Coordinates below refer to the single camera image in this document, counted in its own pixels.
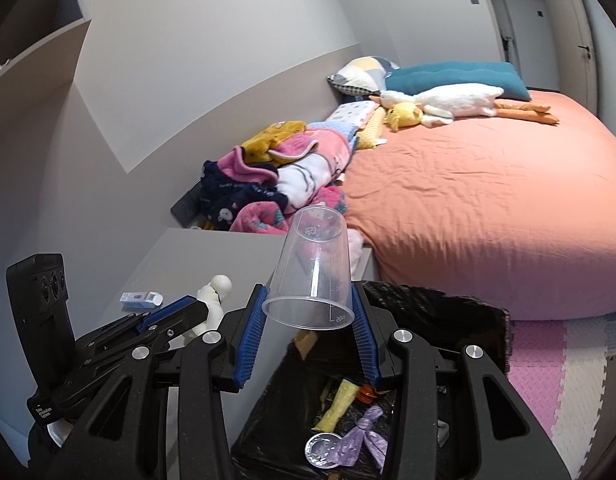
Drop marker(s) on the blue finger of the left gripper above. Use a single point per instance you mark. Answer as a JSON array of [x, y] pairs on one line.
[[157, 316], [105, 348]]

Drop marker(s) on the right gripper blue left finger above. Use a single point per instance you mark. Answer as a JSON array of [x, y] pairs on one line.
[[250, 332]]

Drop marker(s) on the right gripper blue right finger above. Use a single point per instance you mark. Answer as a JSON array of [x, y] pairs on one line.
[[364, 337]]

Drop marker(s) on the white cardboard box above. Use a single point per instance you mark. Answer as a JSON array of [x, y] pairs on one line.
[[141, 300]]

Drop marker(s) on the white tissue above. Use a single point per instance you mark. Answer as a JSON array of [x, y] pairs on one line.
[[212, 295]]

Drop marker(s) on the orange bottle cap piece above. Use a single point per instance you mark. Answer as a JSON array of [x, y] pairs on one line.
[[366, 394]]

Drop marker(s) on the clear plastic cup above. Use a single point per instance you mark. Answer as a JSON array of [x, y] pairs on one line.
[[311, 285]]

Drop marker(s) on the purple plastic bag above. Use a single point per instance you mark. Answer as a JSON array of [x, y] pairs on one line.
[[347, 450]]

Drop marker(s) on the gold foil cup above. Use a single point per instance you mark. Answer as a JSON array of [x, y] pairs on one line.
[[320, 450]]

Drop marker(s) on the black lined trash bin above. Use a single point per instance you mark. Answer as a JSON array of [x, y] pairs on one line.
[[423, 386]]

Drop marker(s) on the white gloved left hand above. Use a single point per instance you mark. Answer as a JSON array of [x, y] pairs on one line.
[[59, 431]]

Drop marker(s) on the pile of pink blankets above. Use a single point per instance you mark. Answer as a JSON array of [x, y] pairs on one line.
[[259, 185]]

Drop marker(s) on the pink grey foam floor mat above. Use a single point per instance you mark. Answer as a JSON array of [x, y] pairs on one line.
[[565, 371]]

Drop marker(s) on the bed with orange cover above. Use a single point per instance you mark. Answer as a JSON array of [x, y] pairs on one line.
[[517, 214]]

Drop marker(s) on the yellow duck plush toy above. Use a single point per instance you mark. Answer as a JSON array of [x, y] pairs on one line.
[[403, 115]]

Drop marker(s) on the white goose plush toy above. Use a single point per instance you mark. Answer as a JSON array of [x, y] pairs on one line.
[[442, 105]]

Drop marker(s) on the patterned grey white pillow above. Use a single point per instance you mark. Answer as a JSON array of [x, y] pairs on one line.
[[364, 76]]

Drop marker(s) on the teal cushion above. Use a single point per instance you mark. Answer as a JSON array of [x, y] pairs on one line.
[[416, 79]]

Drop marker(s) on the white room door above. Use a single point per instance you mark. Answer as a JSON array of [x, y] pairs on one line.
[[550, 44]]

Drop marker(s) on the white wardrobe doors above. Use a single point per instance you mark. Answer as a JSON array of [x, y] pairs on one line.
[[603, 33]]

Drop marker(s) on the black wall socket panel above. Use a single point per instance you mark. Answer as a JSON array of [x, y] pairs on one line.
[[187, 209]]

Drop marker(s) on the white wall shelf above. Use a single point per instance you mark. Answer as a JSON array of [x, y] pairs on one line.
[[40, 46]]

